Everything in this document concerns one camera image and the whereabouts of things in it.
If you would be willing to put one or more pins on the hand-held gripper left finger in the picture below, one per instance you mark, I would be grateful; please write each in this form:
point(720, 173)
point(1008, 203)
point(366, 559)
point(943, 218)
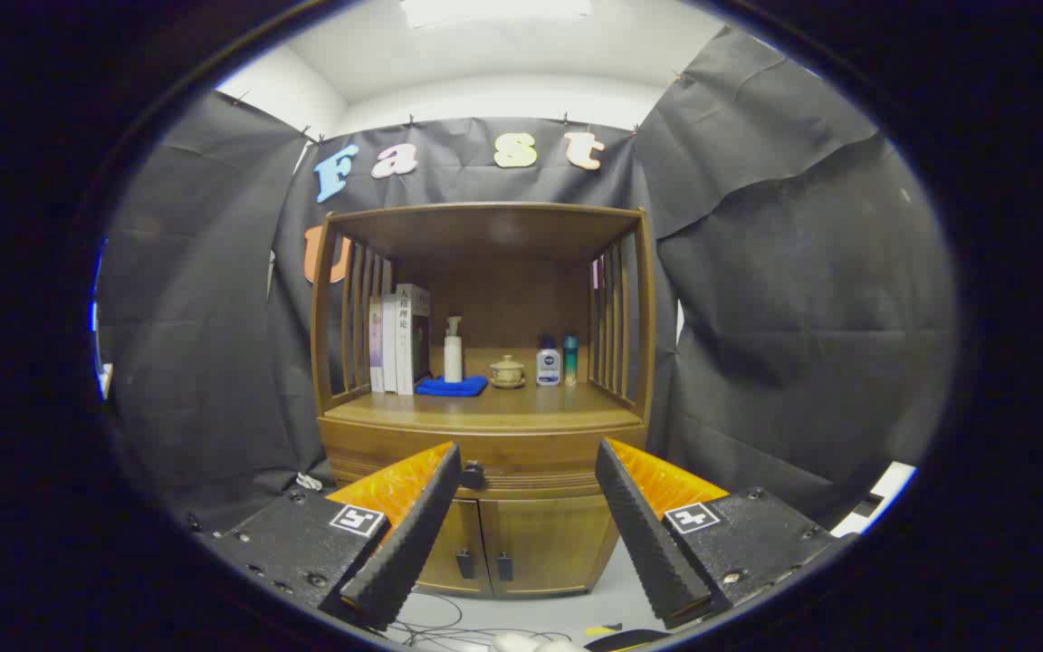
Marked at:
point(411, 543)

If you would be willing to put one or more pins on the wooden drawer with black knob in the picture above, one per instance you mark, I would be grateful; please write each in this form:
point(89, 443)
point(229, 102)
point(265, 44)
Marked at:
point(531, 453)

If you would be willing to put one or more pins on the wooden cabinet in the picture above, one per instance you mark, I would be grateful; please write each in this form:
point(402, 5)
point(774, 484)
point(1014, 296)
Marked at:
point(508, 312)

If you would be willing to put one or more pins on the teal slim bottle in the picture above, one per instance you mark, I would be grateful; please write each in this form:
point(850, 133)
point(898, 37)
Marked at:
point(570, 358)

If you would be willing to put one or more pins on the black backdrop cloth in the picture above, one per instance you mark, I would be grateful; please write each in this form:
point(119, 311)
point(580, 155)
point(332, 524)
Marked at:
point(802, 317)

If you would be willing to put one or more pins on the beige lidded ceramic cup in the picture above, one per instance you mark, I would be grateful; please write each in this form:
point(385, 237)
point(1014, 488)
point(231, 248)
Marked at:
point(508, 372)

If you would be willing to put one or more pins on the narrow wooden cabinet door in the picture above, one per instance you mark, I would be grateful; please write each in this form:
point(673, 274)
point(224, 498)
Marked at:
point(458, 534)

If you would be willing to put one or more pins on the wide wooden cabinet door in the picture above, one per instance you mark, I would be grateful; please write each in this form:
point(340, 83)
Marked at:
point(544, 543)

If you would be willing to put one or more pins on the white bottle with blue cap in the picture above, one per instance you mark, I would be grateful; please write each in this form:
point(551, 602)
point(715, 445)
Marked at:
point(549, 369)

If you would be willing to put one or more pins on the white pump bottle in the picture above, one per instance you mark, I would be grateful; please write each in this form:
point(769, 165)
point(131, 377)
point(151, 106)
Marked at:
point(453, 362)

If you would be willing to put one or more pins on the blue folded cloth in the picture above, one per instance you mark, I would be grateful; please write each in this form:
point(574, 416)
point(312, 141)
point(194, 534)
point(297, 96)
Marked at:
point(452, 387)

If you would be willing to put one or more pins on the thick white book dark spine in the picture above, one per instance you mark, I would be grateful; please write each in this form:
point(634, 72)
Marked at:
point(406, 344)

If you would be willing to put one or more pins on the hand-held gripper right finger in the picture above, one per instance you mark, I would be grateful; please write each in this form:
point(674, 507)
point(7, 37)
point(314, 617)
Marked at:
point(648, 543)

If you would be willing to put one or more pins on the wooden countertop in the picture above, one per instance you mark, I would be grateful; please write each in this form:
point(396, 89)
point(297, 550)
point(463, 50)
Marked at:
point(521, 405)

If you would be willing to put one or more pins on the thin white book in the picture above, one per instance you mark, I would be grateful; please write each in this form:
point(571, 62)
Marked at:
point(389, 349)

